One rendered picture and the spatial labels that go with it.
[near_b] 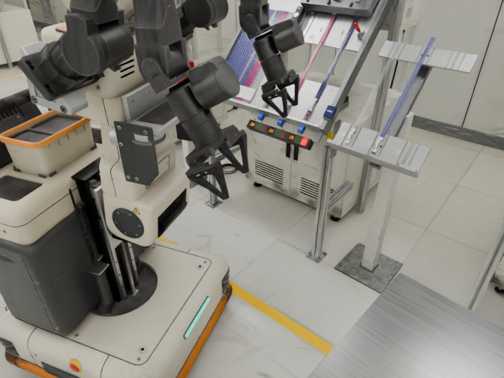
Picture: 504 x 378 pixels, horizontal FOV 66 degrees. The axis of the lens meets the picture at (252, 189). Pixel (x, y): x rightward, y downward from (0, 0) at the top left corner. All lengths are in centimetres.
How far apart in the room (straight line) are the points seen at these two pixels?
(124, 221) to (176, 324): 46
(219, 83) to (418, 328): 56
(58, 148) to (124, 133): 36
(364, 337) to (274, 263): 129
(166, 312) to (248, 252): 73
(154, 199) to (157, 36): 54
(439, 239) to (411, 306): 155
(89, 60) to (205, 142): 23
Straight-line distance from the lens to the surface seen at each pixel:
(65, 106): 85
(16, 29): 588
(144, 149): 93
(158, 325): 145
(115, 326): 148
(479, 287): 178
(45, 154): 124
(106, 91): 92
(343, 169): 208
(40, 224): 121
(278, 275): 196
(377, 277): 202
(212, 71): 65
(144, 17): 67
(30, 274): 130
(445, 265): 223
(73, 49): 75
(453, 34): 345
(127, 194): 107
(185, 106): 68
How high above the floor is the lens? 140
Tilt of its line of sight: 33 degrees down
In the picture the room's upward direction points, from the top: straight up
